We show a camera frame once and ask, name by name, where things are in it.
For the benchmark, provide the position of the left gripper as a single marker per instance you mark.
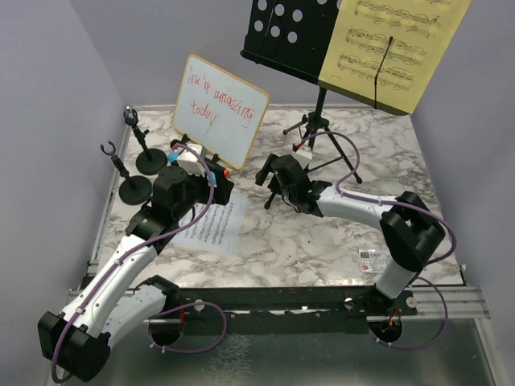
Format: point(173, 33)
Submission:
point(221, 192)

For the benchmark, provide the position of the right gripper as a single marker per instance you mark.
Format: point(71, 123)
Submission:
point(263, 173)

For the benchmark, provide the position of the white sheet music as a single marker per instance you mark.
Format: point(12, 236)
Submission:
point(219, 229)

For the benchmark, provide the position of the blue-headed microphone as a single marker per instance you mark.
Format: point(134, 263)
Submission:
point(172, 156)

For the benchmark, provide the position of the black microphone orange tip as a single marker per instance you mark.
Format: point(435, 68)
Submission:
point(173, 147)

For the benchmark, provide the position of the black microphone stand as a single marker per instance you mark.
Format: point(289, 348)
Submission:
point(151, 160)
point(134, 190)

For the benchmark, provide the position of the black tripod music stand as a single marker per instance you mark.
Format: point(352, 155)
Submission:
point(293, 37)

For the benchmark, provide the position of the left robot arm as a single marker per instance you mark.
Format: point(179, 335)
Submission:
point(78, 340)

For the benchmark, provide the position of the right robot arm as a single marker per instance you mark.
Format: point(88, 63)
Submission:
point(412, 233)

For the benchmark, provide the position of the yellow-framed whiteboard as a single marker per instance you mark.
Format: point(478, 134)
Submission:
point(219, 110)

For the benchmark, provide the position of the clear ruler set packet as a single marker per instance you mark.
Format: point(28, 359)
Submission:
point(372, 260)

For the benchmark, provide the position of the yellow sheet music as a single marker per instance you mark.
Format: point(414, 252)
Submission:
point(384, 53)

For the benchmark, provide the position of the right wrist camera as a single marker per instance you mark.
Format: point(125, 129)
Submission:
point(302, 154)

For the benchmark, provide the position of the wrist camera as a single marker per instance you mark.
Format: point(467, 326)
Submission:
point(302, 154)
point(189, 162)

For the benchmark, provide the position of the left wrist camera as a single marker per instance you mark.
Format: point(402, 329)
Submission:
point(189, 162)

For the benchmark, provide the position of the black mounting rail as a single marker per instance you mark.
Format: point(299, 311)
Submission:
point(274, 310)

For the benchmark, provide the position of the aluminium frame rail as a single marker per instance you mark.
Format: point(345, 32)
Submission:
point(450, 301)

